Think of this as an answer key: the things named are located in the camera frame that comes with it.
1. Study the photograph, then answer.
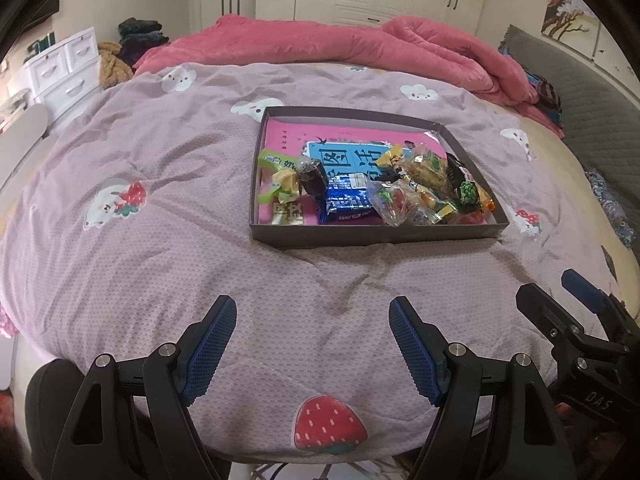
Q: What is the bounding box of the brown chocolate bar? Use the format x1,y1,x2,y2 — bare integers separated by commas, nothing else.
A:
444,152,473,198

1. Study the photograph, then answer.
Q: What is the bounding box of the dark clothes pile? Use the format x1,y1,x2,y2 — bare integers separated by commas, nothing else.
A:
117,17,171,63

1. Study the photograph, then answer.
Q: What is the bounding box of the tree wall painting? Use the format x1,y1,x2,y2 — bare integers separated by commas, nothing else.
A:
540,0,621,61

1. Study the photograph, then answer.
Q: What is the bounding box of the striped clothing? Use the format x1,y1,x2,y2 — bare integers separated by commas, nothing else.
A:
520,72,566,138

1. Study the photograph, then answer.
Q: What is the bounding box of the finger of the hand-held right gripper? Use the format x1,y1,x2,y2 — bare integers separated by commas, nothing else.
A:
561,269,640,346
515,283,596,356

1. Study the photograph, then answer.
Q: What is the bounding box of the beige bed sheet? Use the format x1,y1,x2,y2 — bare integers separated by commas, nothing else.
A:
500,105,631,286

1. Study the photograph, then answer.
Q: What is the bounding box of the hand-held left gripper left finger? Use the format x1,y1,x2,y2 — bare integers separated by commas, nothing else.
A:
52,295,237,480

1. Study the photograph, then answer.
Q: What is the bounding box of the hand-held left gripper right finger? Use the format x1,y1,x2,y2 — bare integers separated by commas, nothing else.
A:
389,296,576,480

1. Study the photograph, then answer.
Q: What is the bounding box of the green snack packet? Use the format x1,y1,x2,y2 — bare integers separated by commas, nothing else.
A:
257,149,303,206

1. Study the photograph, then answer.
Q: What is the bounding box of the dark grey shallow box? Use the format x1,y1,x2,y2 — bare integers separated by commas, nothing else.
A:
248,106,510,251

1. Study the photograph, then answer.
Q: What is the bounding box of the pink quilt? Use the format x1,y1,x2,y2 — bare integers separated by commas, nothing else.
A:
132,14,556,126

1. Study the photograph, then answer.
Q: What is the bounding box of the black green pea packet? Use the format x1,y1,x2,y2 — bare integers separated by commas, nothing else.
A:
456,180,483,208

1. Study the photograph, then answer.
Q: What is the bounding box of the lilac printed bed sheet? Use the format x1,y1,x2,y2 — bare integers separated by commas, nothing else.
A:
0,62,616,466

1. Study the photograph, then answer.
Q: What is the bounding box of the brown plush blanket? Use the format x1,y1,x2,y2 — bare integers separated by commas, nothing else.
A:
97,40,133,88

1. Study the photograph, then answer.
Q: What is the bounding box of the blue patterned cloth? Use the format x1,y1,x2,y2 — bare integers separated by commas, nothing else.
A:
585,167,636,248

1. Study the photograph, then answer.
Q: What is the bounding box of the white drawer cabinet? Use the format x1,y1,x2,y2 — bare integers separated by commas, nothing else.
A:
22,27,103,111

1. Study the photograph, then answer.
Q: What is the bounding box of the blue cookie packet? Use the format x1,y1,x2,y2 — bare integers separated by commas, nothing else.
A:
318,172,378,226

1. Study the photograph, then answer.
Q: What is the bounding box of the pink and blue book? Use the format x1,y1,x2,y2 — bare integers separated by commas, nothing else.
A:
265,117,446,223

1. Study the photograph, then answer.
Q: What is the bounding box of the foil chocolate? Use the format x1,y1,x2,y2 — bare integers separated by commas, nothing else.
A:
295,157,328,196

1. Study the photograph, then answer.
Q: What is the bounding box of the grey padded headboard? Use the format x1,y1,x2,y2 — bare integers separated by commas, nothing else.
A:
500,24,640,176

